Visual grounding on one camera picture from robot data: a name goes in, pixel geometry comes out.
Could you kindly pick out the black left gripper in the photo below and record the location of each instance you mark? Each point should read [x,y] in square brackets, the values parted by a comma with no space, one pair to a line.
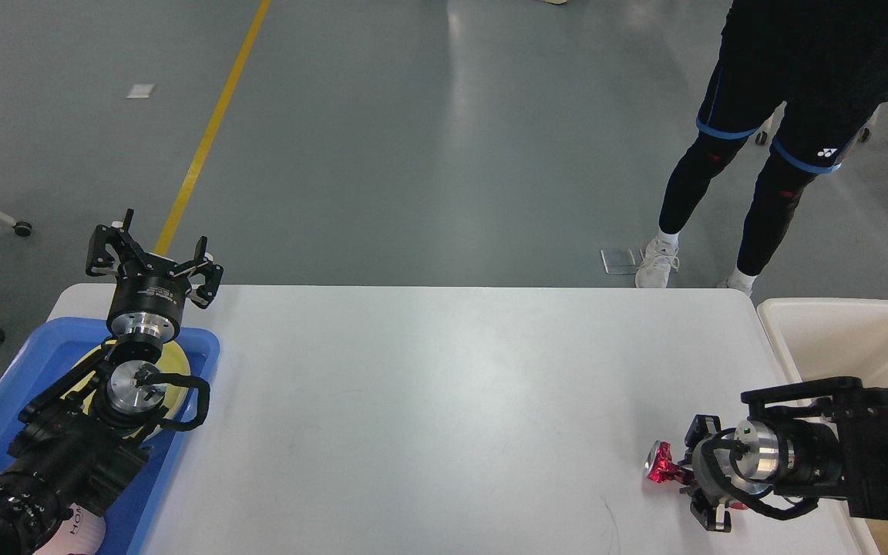
[150,304]

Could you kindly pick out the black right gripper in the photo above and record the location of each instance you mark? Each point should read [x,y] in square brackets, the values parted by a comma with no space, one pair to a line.
[718,475]

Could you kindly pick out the red foil wrapper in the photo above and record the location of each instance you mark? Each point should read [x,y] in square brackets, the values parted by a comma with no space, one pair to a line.
[664,466]

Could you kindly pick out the yellow plate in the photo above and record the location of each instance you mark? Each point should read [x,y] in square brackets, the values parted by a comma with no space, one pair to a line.
[174,362]

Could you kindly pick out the pink mug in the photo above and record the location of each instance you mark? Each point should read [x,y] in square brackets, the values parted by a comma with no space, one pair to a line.
[82,533]

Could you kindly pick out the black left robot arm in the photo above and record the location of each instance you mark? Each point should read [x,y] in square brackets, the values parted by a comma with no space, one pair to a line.
[82,438]

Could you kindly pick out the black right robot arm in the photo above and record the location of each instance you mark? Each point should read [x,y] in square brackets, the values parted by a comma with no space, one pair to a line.
[800,443]

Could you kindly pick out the white plastic bin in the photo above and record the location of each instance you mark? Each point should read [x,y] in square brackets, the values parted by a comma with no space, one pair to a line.
[811,338]

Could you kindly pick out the clear floor plate left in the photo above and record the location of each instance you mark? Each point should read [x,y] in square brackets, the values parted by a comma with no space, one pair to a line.
[622,261]

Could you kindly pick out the white office chair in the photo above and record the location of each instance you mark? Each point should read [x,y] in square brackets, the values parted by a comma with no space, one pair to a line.
[765,131]

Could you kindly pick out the person in black clothes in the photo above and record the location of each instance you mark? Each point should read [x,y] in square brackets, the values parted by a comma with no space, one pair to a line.
[826,64]

